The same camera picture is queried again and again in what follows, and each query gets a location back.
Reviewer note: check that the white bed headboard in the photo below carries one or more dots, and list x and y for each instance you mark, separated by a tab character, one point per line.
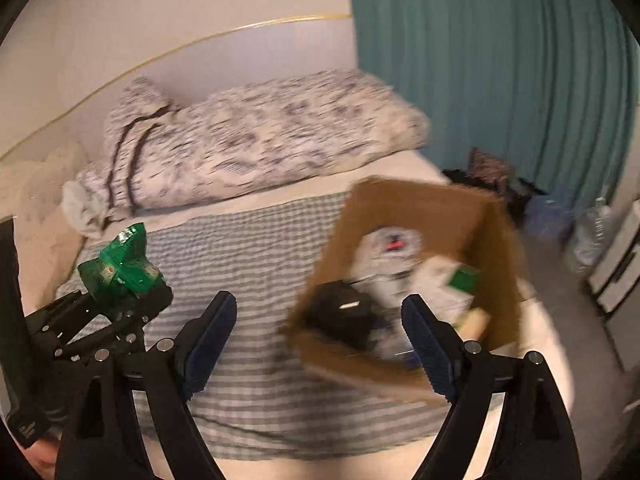
248	54

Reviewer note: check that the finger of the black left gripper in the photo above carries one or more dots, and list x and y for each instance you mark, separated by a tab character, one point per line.
145	304

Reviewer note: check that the black small pouch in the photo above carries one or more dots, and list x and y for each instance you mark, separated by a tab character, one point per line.
344	314

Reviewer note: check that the teal curtain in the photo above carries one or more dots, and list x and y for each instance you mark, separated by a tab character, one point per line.
549	86

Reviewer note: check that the green white carton in box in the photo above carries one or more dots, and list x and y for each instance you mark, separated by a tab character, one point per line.
446	285

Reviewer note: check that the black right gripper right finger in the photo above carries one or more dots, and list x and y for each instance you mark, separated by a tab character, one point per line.
534	439

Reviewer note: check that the clear plastic bottle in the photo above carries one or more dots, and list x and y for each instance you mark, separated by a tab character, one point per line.
589	234

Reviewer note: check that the cardboard box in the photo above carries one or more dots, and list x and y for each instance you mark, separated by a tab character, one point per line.
451	245

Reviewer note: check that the checkered grey white sheet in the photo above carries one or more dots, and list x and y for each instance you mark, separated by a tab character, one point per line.
259	403

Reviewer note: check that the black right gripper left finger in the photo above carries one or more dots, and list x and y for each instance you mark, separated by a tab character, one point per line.
102	437

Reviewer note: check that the floral white duvet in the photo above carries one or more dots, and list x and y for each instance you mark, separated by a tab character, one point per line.
158	154

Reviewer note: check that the person's left hand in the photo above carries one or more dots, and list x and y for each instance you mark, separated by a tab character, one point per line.
42	455

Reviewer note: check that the beige tufted pillow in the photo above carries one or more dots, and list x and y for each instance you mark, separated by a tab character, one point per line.
47	246

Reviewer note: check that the green wrapper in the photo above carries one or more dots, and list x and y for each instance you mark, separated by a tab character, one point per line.
121	268

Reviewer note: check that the dark clothes on floor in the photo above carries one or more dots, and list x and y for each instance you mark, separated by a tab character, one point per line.
493	174

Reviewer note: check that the floral white plastic bag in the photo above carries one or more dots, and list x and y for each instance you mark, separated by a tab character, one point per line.
383	262

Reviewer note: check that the pale green cloth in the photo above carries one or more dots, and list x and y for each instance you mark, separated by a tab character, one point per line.
84	210

